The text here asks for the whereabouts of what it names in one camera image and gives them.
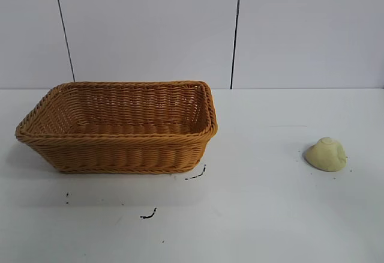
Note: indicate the pale yellow egg yolk pastry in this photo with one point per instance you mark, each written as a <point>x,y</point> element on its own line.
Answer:
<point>325,158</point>

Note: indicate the woven wicker rectangular basket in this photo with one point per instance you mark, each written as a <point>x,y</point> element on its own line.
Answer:
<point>120,155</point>

